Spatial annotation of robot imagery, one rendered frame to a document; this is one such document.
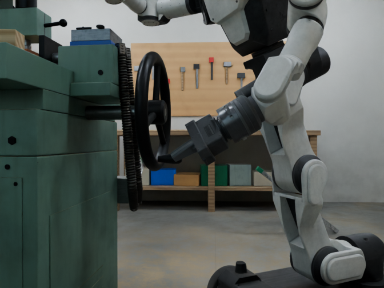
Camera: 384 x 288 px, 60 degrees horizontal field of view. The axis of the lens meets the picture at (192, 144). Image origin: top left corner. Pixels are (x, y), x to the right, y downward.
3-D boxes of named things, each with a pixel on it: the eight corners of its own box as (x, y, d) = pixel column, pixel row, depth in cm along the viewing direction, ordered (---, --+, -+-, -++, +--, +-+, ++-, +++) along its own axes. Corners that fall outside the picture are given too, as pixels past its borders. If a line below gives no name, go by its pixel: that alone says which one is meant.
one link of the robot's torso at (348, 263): (326, 263, 142) (326, 232, 142) (367, 282, 124) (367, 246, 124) (287, 271, 134) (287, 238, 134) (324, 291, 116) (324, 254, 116)
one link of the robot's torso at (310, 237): (315, 262, 140) (292, 152, 135) (355, 280, 121) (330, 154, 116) (286, 277, 134) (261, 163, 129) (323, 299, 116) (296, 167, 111)
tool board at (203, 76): (295, 115, 400) (295, 40, 400) (130, 115, 409) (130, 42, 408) (294, 115, 405) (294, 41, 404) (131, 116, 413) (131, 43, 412)
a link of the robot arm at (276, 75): (282, 122, 74) (306, 75, 78) (276, 100, 67) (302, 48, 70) (256, 115, 78) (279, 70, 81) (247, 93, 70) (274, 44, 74)
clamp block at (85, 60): (112, 83, 75) (112, 43, 75) (56, 84, 77) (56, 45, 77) (132, 92, 90) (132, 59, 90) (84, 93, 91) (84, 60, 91)
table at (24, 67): (61, 76, 52) (60, 38, 52) (-110, 80, 56) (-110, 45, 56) (152, 111, 113) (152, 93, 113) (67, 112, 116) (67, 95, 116)
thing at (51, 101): (43, 109, 64) (43, 88, 64) (-56, 110, 67) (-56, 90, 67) (115, 121, 104) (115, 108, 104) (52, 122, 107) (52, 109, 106)
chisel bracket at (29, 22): (36, 41, 82) (36, 6, 82) (-16, 43, 84) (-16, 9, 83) (52, 49, 89) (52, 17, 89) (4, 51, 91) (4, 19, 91)
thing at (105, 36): (110, 44, 77) (110, 20, 76) (65, 46, 78) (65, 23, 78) (128, 59, 90) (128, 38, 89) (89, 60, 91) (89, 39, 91)
